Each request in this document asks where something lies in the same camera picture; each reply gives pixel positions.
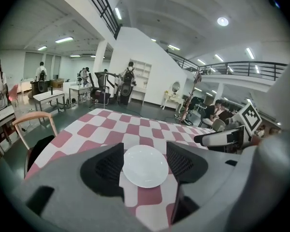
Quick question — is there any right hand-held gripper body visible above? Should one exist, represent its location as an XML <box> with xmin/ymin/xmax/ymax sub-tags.
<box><xmin>193</xmin><ymin>102</ymin><xmax>262</xmax><ymax>154</ymax></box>

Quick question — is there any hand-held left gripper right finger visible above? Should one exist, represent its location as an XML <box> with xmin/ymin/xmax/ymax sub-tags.
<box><xmin>165</xmin><ymin>141</ymin><xmax>209</xmax><ymax>185</ymax></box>

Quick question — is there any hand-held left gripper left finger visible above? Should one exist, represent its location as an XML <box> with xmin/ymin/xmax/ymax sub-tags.
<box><xmin>79</xmin><ymin>142</ymin><xmax>125</xmax><ymax>203</ymax></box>

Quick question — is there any white plate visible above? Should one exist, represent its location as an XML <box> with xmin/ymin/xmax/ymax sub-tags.
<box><xmin>122</xmin><ymin>144</ymin><xmax>170</xmax><ymax>189</ymax></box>

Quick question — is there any pink white checkered tablecloth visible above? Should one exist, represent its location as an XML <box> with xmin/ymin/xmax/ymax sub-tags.
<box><xmin>24</xmin><ymin>107</ymin><xmax>217</xmax><ymax>227</ymax></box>

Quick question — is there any grey dining chair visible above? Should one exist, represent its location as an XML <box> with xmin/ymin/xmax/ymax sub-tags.
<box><xmin>212</xmin><ymin>118</ymin><xmax>227</xmax><ymax>132</ymax></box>

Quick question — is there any black white patterned object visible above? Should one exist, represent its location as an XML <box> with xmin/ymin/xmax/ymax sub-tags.
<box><xmin>173</xmin><ymin>114</ymin><xmax>194</xmax><ymax>127</ymax></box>

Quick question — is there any black balcony railing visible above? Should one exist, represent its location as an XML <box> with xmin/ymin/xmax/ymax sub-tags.
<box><xmin>81</xmin><ymin>0</ymin><xmax>123</xmax><ymax>40</ymax></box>
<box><xmin>168</xmin><ymin>49</ymin><xmax>290</xmax><ymax>82</ymax></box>

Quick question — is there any black swivel office chair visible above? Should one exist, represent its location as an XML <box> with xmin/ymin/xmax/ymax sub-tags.
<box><xmin>189</xmin><ymin>96</ymin><xmax>206</xmax><ymax>117</ymax></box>

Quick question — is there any reddish wooden coat rack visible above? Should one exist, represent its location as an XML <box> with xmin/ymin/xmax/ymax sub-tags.
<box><xmin>179</xmin><ymin>72</ymin><xmax>203</xmax><ymax>125</ymax></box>

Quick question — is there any white dressing table with mirror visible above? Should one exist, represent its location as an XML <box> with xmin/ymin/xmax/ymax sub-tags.
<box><xmin>160</xmin><ymin>80</ymin><xmax>185</xmax><ymax>111</ymax></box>

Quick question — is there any black chrome office chair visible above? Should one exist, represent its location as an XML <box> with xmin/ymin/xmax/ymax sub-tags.
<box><xmin>88</xmin><ymin>71</ymin><xmax>112</xmax><ymax>106</ymax></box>

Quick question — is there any white table with faucet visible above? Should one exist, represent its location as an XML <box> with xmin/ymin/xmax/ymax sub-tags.
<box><xmin>69</xmin><ymin>81</ymin><xmax>93</xmax><ymax>105</ymax></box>

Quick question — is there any light wooden armchair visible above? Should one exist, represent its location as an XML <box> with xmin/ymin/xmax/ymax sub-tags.
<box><xmin>12</xmin><ymin>111</ymin><xmax>58</xmax><ymax>178</ymax></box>

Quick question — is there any black white robot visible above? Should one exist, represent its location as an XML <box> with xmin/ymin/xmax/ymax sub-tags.
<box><xmin>100</xmin><ymin>72</ymin><xmax>123</xmax><ymax>101</ymax></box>

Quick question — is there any white shelving desk unit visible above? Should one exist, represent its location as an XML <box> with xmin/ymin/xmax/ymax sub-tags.
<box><xmin>129</xmin><ymin>59</ymin><xmax>153</xmax><ymax>105</ymax></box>

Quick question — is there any cardboard box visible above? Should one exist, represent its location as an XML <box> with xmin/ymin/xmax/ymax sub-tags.
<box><xmin>49</xmin><ymin>78</ymin><xmax>65</xmax><ymax>89</ymax></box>

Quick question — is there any round ceiling light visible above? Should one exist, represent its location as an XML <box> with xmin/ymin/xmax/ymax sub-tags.
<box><xmin>217</xmin><ymin>16</ymin><xmax>230</xmax><ymax>27</ymax></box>

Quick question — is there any dark wooden cabinet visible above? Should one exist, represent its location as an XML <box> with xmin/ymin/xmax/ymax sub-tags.
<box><xmin>30</xmin><ymin>79</ymin><xmax>51</xmax><ymax>96</ymax></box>

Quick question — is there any white red work table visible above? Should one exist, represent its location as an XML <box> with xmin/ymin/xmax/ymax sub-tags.
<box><xmin>0</xmin><ymin>104</ymin><xmax>17</xmax><ymax>159</ymax></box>

